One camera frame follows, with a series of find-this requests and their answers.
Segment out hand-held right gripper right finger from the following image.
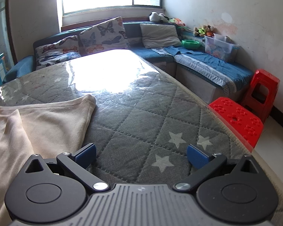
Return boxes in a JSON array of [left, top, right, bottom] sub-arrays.
[[174, 144, 260, 191]]

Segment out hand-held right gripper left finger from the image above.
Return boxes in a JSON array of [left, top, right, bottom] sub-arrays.
[[25, 143, 109, 192]]

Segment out cream garment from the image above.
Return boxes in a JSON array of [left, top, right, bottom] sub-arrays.
[[0, 94, 97, 226]]

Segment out red stool with holed seat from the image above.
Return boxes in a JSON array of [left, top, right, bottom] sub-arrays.
[[208, 96, 264, 152]]

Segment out patterned sofa cover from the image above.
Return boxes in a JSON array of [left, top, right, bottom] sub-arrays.
[[151, 47, 254, 95]]

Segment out blue cloth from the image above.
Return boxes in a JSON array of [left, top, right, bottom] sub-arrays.
[[164, 46, 227, 67]]

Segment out tall red plastic stool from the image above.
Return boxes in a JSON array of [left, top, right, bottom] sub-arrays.
[[241, 69, 281, 123]]

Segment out small butterfly print pillow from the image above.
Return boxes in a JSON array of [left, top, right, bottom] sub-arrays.
[[35, 35, 82, 70]]

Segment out clear plastic storage box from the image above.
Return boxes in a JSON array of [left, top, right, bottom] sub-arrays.
[[204, 33, 238, 63]]

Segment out green plastic bowl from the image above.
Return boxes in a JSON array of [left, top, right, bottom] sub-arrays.
[[181, 40, 201, 50]]

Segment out large butterfly print pillow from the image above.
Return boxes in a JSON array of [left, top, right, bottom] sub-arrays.
[[79, 16, 130, 56]]

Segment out grey pillow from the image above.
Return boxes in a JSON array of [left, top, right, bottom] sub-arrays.
[[140, 24, 181, 49]]

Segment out brown plush toys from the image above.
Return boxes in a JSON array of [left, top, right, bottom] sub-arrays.
[[194, 25, 216, 37]]

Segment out colourful plastic toy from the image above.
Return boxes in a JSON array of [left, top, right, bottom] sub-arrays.
[[168, 18, 187, 29]]

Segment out blue corner sofa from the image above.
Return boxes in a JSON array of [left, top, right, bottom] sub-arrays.
[[2, 21, 254, 102]]

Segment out white plush toy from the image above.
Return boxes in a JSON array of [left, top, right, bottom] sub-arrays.
[[148, 12, 170, 23]]

